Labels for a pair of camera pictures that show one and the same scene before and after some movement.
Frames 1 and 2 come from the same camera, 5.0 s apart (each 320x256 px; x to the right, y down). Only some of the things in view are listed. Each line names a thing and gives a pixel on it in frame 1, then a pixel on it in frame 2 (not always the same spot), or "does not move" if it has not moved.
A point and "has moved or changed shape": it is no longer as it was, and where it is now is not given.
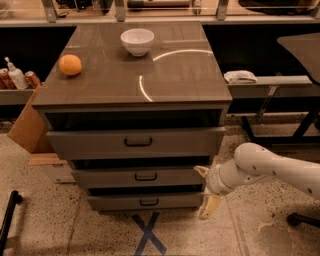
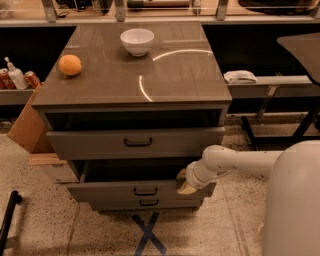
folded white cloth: (240, 77) does not move
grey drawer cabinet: (135, 108) does not move
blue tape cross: (148, 234) does not move
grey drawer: (138, 177) has moved or changed shape
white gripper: (213, 181) → (193, 175)
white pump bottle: (17, 76) does not move
